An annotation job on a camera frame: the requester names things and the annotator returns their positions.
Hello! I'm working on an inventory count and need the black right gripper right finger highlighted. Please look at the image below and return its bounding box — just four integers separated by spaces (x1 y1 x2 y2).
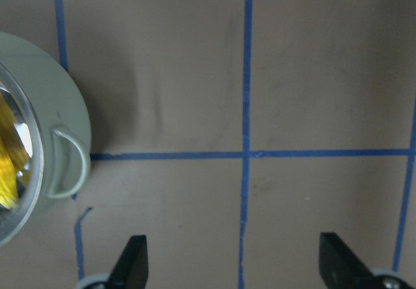
318 232 374 288

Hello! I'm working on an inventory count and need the pale green electric pot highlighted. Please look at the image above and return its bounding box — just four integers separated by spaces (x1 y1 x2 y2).
1 32 92 245

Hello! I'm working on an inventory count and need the yellow plastic corn cob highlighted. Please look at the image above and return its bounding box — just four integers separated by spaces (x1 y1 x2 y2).
1 97 29 210

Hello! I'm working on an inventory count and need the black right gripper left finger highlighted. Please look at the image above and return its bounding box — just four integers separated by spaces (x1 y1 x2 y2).
108 235 149 288

